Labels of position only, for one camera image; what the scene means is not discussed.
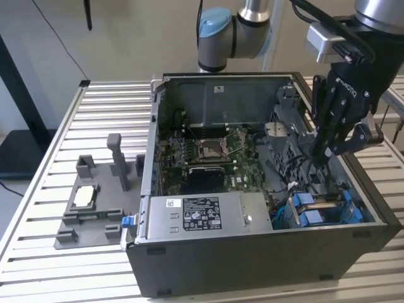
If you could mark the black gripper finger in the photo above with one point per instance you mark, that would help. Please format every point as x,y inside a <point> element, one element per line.
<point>320,126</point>
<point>360,135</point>

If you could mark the hard disk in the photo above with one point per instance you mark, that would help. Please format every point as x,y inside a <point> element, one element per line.
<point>304,202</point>

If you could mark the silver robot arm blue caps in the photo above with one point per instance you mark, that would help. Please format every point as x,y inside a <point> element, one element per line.
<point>217,41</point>

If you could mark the grey metal disk bay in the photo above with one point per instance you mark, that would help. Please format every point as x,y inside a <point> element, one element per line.
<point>366,205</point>

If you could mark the blue disk carrier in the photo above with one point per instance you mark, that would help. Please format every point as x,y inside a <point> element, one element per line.
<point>311,218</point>

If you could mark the grey plastic drive cage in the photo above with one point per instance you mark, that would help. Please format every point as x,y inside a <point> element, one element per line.
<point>281,151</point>

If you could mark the green motherboard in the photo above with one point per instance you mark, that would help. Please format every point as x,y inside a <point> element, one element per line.
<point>246,164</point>

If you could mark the CPU socket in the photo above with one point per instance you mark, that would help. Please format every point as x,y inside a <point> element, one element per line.
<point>210,150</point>

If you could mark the silver power supply unit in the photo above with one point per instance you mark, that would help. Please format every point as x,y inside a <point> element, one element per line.
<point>233,217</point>

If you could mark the black graphics card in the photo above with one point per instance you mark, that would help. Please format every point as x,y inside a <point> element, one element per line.
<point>205,180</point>

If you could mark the dark grey PC case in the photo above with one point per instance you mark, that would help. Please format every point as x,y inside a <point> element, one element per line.
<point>227,268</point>

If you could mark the blue case latch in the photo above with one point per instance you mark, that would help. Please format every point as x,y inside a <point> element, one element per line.
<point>126,221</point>

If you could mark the grey parts rack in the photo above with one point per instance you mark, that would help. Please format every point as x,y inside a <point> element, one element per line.
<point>104,195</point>

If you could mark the black table end cap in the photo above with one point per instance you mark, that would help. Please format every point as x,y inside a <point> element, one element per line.
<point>84,83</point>

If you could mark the green RAM stick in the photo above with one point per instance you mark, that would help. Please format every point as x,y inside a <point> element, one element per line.
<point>94,216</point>

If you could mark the silver CPU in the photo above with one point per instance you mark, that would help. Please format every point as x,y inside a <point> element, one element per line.
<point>83,196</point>

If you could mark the black antenna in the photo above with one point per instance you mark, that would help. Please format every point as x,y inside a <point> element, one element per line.
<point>88,15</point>

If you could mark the black monitor stand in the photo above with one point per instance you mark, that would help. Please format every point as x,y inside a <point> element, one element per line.
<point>22,154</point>

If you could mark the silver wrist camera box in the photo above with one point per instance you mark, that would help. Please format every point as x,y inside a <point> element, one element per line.
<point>322,41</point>

